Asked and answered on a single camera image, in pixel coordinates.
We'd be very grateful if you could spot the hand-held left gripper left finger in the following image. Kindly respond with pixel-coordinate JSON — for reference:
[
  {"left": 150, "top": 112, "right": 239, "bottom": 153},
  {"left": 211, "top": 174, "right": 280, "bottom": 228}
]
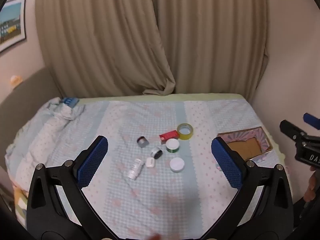
[{"left": 26, "top": 135, "right": 118, "bottom": 240}]

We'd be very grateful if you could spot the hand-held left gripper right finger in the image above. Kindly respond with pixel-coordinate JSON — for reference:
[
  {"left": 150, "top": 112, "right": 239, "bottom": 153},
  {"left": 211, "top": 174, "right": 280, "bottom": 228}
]
[{"left": 200, "top": 137, "right": 294, "bottom": 240}]

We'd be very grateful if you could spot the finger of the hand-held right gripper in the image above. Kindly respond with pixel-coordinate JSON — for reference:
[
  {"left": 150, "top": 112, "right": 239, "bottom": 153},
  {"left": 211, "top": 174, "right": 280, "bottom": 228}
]
[
  {"left": 303, "top": 113, "right": 320, "bottom": 131},
  {"left": 279, "top": 119, "right": 308, "bottom": 142}
]

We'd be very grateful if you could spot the pink patterned cardboard box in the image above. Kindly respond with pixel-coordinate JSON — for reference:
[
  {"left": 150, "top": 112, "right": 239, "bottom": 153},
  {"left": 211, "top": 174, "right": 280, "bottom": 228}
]
[{"left": 216, "top": 126, "right": 274, "bottom": 162}]

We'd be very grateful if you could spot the white small bottle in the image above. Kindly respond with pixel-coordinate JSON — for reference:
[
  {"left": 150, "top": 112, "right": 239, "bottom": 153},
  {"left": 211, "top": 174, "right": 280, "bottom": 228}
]
[{"left": 127, "top": 158, "right": 145, "bottom": 180}]

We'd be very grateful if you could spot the yellow tape roll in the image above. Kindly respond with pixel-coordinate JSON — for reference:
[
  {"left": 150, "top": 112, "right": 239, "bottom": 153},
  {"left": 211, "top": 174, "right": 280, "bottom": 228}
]
[{"left": 177, "top": 123, "right": 194, "bottom": 140}]

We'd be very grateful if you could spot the white round jar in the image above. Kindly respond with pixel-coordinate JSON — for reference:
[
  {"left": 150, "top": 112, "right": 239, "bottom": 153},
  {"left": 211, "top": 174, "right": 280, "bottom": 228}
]
[{"left": 169, "top": 157, "right": 186, "bottom": 173}]

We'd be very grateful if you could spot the grey tape roll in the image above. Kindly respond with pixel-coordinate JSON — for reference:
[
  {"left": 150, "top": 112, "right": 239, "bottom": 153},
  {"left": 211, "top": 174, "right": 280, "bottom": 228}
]
[{"left": 137, "top": 136, "right": 150, "bottom": 148}]

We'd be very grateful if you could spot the green white round tin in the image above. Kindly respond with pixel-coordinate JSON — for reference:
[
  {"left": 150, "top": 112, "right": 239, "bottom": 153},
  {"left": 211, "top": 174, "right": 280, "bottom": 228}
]
[{"left": 166, "top": 138, "right": 180, "bottom": 153}]

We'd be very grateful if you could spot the black silver tape roll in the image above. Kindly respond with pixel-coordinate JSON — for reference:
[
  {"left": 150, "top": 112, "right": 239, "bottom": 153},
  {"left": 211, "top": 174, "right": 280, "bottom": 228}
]
[{"left": 150, "top": 147, "right": 163, "bottom": 160}]

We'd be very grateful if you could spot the red small box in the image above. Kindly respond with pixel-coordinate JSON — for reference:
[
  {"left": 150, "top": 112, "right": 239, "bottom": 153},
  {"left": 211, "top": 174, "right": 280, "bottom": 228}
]
[{"left": 159, "top": 130, "right": 180, "bottom": 145}]

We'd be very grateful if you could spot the person's right hand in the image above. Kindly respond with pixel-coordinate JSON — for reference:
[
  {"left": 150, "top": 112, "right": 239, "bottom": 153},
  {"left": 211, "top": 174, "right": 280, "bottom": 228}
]
[{"left": 303, "top": 165, "right": 320, "bottom": 202}]

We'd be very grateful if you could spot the light blue crumpled quilt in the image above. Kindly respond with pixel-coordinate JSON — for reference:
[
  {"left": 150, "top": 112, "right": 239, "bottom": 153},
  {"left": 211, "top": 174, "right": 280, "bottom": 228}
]
[{"left": 5, "top": 96, "right": 86, "bottom": 187}]

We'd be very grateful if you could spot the small blue object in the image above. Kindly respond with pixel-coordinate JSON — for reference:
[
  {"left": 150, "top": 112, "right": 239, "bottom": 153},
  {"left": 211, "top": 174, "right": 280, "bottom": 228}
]
[{"left": 61, "top": 97, "right": 80, "bottom": 108}]

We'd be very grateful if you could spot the blue pink printed bedspread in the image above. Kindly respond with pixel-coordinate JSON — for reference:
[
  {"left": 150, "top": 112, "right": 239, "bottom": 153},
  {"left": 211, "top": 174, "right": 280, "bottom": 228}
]
[{"left": 5, "top": 94, "right": 287, "bottom": 240}]

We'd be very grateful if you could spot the striped cloth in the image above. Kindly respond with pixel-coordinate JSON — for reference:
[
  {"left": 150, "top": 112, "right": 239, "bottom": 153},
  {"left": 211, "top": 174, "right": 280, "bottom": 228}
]
[{"left": 13, "top": 187, "right": 28, "bottom": 223}]

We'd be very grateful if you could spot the grey-brown padded headboard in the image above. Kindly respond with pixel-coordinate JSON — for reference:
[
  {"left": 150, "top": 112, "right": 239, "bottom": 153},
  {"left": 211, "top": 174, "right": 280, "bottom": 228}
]
[{"left": 0, "top": 66, "right": 63, "bottom": 178}]

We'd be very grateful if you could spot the beige curtain panel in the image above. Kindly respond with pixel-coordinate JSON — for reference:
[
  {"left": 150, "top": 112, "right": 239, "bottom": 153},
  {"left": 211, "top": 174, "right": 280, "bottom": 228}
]
[
  {"left": 35, "top": 0, "right": 176, "bottom": 98},
  {"left": 142, "top": 0, "right": 270, "bottom": 101}
]

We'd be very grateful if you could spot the framed wall picture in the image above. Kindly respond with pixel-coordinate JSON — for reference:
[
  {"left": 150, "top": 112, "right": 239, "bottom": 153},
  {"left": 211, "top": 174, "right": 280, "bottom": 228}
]
[{"left": 0, "top": 0, "right": 27, "bottom": 53}]

